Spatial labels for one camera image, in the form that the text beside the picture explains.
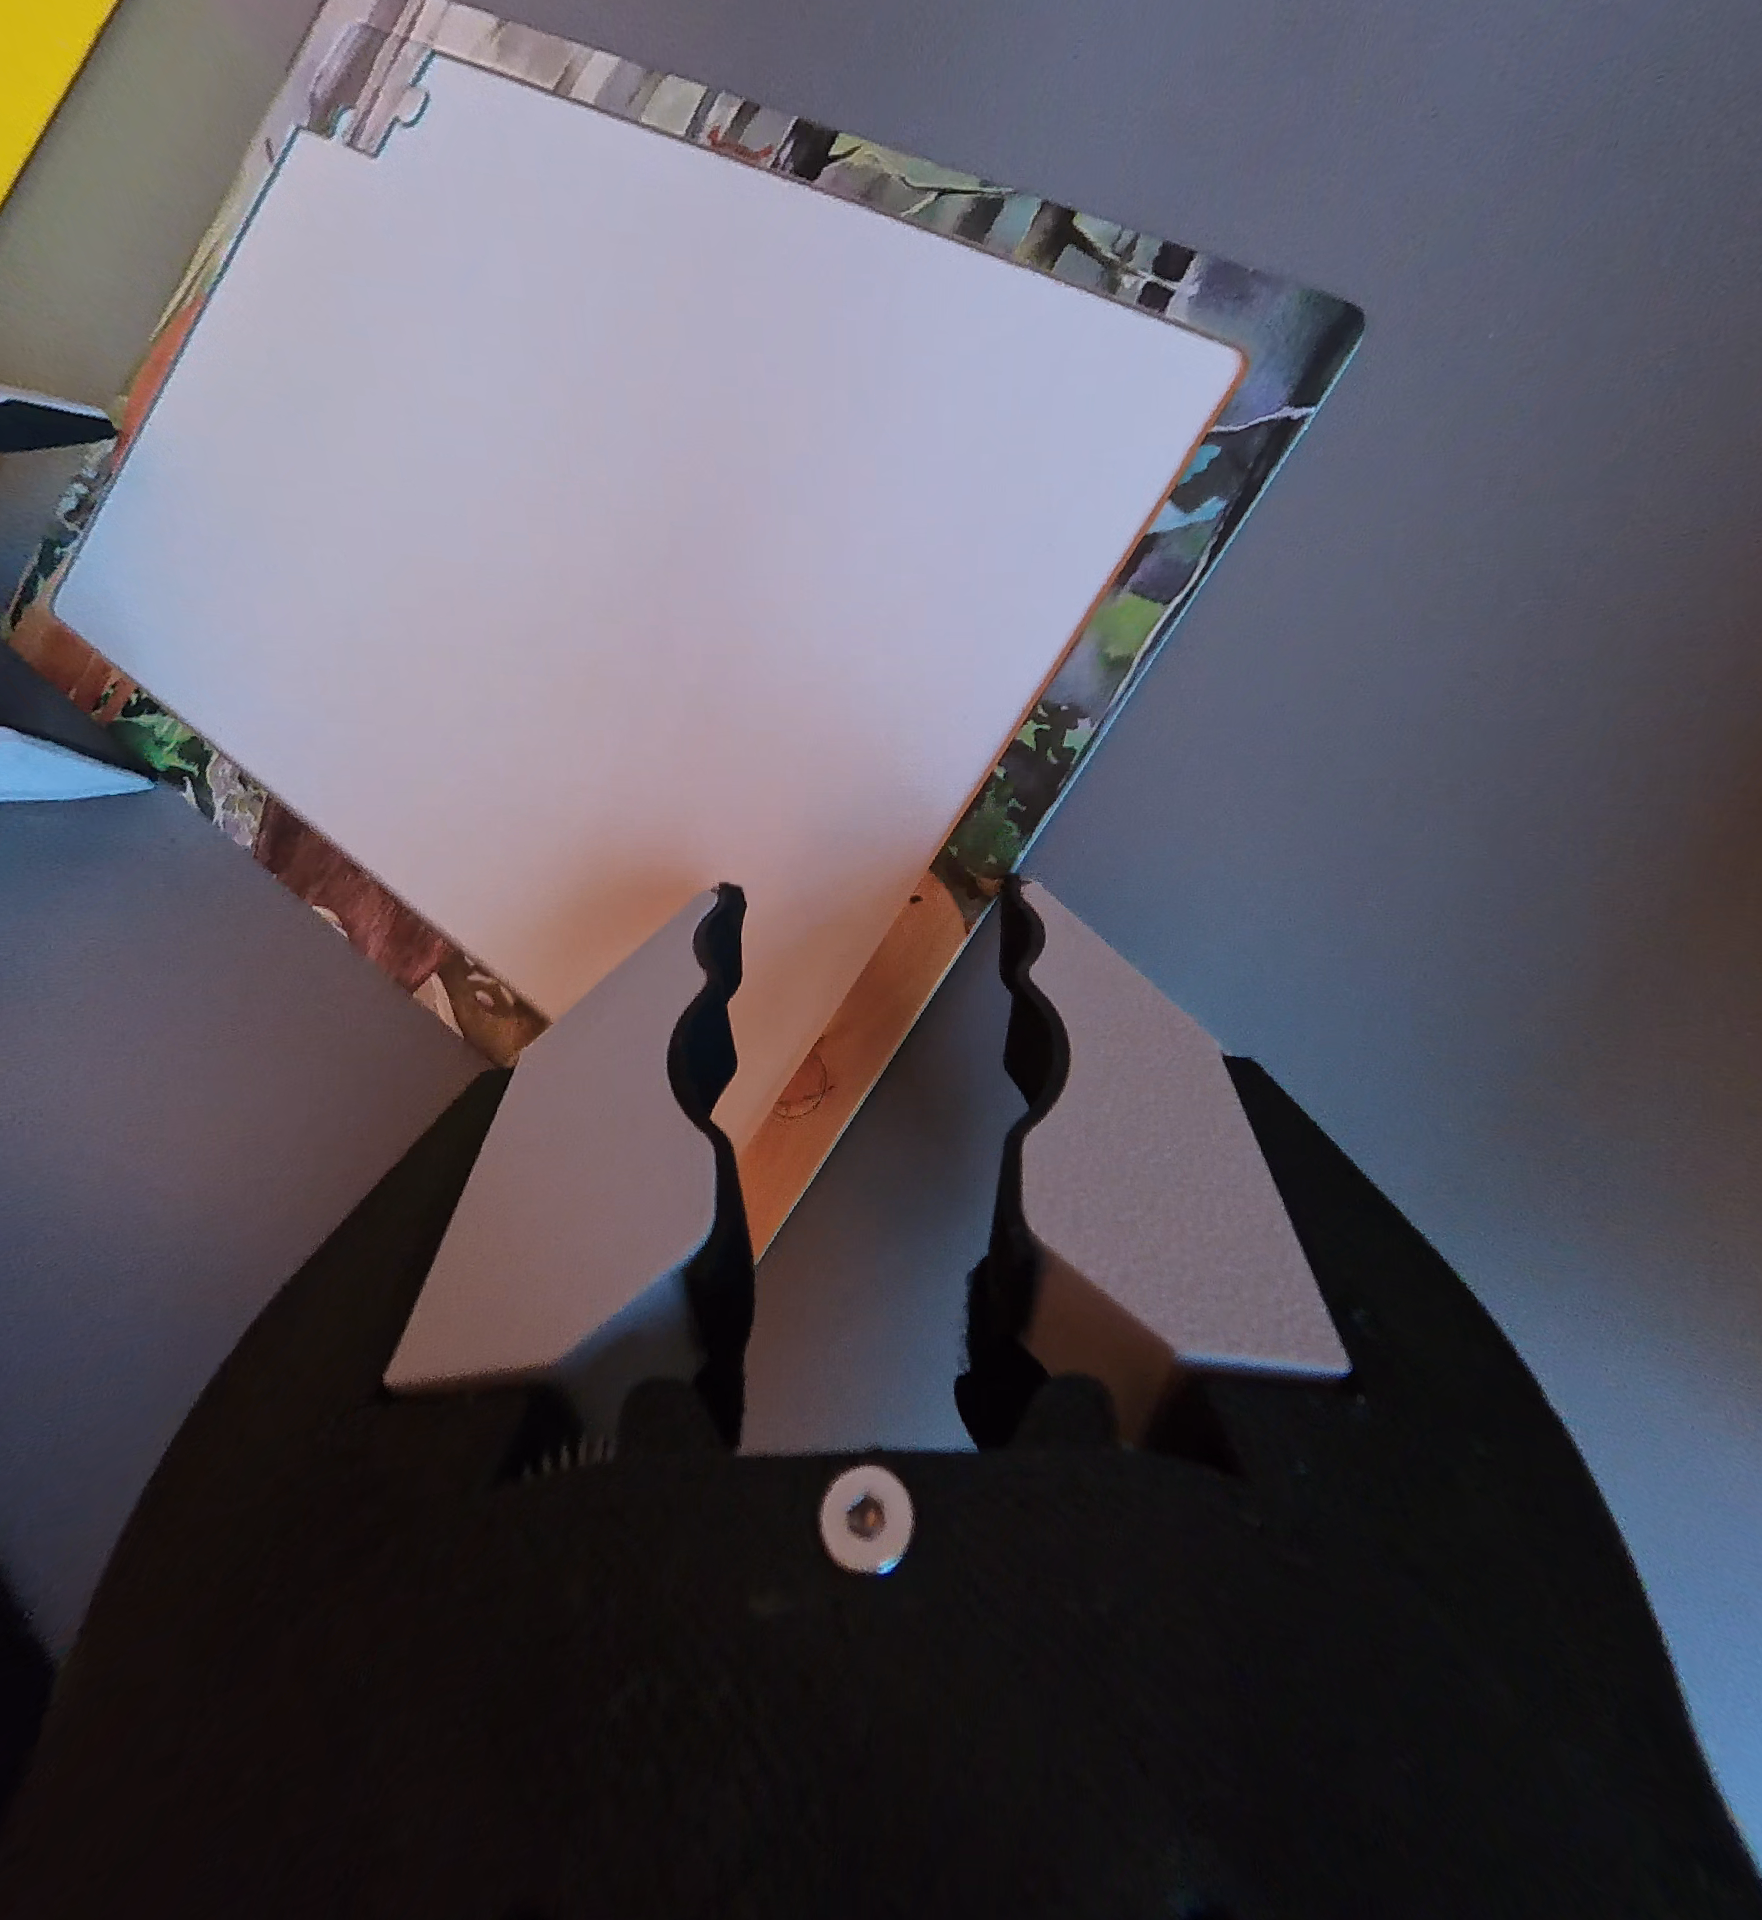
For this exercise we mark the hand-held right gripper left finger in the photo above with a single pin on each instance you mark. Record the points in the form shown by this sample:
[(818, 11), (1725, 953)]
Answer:
[(567, 1200)]

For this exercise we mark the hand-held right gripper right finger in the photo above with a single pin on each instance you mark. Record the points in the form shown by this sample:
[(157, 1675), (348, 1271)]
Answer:
[(1182, 1200)]

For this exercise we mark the lavender stone-pattern puzzle piece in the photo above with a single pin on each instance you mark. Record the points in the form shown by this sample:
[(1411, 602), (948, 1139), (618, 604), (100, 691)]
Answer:
[(341, 76)]

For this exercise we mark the puzzle frame board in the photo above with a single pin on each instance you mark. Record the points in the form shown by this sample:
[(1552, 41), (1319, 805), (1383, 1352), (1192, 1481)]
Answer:
[(595, 526)]

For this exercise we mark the grey desk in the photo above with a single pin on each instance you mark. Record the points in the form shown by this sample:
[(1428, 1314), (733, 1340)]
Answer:
[(1570, 752)]

